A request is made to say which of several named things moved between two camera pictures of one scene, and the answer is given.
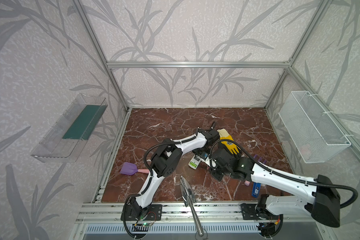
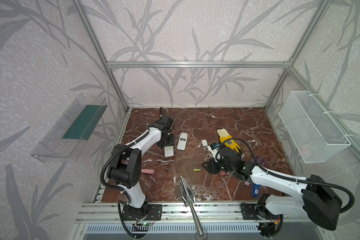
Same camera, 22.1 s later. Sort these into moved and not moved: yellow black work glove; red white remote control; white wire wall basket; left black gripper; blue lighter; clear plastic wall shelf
Moved: left black gripper; red white remote control
Not moved: yellow black work glove; blue lighter; white wire wall basket; clear plastic wall shelf
